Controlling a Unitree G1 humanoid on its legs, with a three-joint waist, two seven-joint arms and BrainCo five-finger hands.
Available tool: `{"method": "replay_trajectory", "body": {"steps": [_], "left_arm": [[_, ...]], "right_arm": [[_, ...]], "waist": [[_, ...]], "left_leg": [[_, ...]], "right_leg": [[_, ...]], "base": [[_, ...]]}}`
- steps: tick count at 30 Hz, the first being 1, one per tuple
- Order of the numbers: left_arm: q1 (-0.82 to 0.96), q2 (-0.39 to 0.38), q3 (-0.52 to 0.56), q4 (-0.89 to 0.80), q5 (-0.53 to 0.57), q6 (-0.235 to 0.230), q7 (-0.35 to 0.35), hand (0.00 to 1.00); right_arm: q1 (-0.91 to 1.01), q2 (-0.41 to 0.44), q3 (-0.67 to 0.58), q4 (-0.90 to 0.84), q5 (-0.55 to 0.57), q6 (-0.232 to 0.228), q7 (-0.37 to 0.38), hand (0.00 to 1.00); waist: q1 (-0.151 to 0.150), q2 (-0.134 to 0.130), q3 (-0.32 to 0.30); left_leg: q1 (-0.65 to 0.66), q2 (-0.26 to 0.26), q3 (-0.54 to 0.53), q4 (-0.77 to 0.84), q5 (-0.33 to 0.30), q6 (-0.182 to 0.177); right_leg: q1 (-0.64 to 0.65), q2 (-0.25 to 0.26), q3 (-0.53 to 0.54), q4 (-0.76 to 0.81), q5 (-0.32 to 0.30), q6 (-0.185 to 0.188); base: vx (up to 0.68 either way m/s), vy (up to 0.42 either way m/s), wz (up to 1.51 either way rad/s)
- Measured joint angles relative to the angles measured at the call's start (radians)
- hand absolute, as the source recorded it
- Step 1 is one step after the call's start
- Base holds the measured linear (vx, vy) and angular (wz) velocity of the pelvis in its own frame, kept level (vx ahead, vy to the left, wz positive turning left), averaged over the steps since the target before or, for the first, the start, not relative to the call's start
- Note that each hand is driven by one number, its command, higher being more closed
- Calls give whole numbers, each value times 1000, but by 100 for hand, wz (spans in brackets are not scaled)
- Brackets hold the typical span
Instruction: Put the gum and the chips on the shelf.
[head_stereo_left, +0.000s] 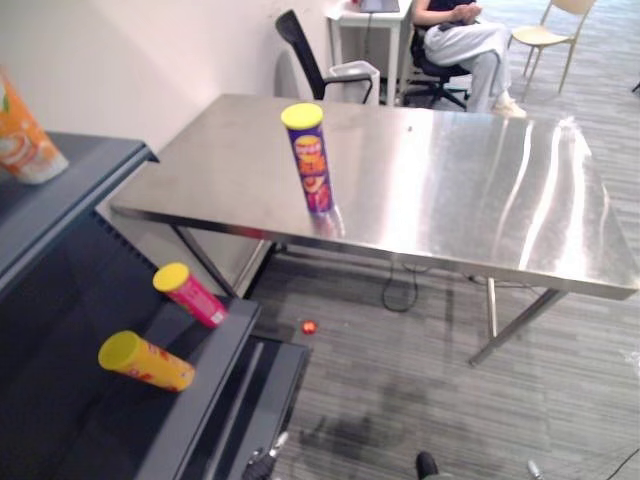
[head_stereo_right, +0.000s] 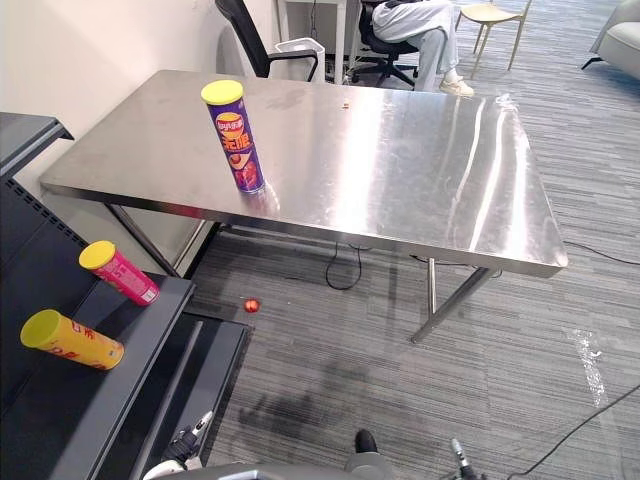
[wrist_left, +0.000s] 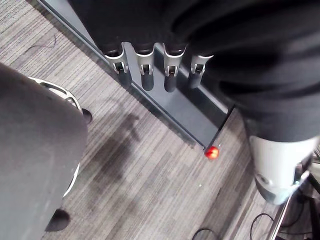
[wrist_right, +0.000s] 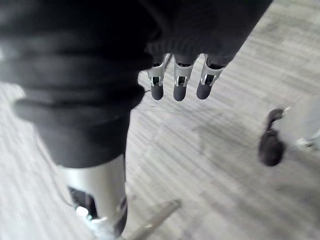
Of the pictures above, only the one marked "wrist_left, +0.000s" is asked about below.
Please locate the red round knob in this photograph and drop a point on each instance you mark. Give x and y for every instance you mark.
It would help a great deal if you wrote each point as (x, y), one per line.
(212, 152)

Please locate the grey robot leg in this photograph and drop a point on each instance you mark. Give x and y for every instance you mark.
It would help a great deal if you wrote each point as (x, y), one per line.
(32, 150)

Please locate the chrome metal pole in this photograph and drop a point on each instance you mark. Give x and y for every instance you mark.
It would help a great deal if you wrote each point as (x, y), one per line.
(282, 215)

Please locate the dark robot foot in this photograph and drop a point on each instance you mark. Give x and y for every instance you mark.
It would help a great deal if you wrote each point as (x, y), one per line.
(58, 221)
(87, 115)

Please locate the dark thread on carpet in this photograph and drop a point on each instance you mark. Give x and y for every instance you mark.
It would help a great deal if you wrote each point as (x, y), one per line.
(47, 46)

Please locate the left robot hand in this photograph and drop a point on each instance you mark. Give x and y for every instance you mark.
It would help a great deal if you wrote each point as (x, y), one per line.
(250, 50)

